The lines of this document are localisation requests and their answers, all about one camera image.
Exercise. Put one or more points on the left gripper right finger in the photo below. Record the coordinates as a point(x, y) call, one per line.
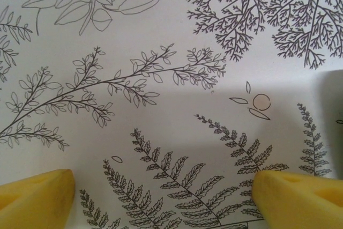
point(302, 205)

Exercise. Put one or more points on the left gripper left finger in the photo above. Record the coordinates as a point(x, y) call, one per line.
point(32, 202)

